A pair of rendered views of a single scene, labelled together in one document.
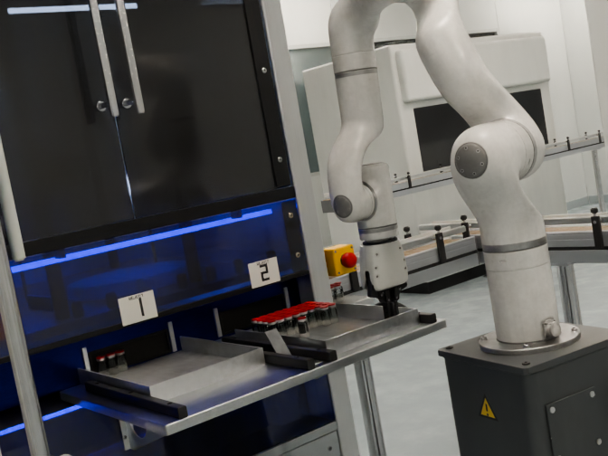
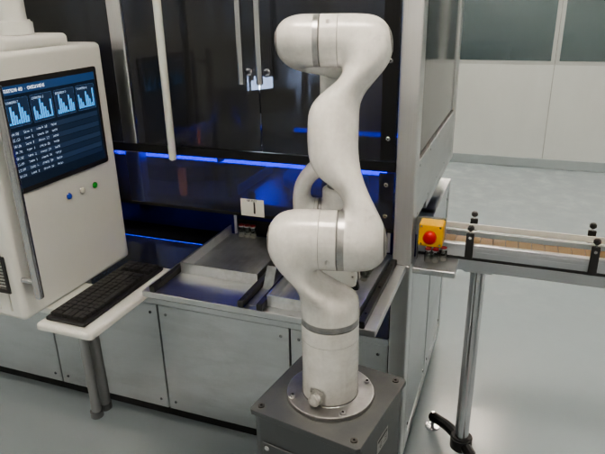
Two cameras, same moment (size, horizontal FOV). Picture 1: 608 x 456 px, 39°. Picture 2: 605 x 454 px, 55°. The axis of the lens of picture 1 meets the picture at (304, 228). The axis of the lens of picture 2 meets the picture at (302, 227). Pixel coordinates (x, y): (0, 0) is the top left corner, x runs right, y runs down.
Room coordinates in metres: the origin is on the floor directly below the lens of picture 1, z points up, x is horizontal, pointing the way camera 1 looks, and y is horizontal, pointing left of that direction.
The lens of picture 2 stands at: (0.99, -1.25, 1.67)
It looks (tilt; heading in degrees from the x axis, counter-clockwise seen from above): 21 degrees down; 58
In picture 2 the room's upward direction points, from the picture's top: 1 degrees counter-clockwise
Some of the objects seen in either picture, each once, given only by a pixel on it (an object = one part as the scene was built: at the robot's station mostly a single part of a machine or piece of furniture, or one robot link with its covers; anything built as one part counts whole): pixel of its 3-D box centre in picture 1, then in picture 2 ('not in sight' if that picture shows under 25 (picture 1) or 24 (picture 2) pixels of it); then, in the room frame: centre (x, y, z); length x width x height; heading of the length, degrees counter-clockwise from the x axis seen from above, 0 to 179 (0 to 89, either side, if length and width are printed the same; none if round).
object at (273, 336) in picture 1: (292, 346); (263, 285); (1.68, 0.06, 0.91); 0.14 x 0.03 x 0.06; 37
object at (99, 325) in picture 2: not in sight; (102, 295); (1.33, 0.50, 0.79); 0.45 x 0.28 x 0.03; 36
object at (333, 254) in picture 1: (337, 260); (432, 231); (2.20, -0.07, 1.00); 0.08 x 0.07 x 0.07; 37
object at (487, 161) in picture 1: (497, 186); (313, 267); (1.57, -0.37, 1.16); 0.19 x 0.12 x 0.24; 140
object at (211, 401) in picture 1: (254, 358); (283, 275); (1.80, 0.15, 0.87); 0.70 x 0.48 x 0.02; 127
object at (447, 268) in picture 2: (338, 304); (436, 263); (2.25, -0.06, 0.87); 0.14 x 0.13 x 0.02; 37
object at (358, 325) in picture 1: (324, 327); (331, 280); (1.87, -0.01, 0.90); 0.34 x 0.26 x 0.04; 36
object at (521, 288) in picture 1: (522, 293); (329, 357); (1.60, -0.39, 0.95); 0.19 x 0.19 x 0.18
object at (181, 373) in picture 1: (168, 365); (242, 251); (1.76, 0.33, 0.90); 0.34 x 0.26 x 0.04; 37
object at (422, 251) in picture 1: (384, 263); (529, 248); (2.49, -0.21, 0.92); 0.69 x 0.16 x 0.16; 127
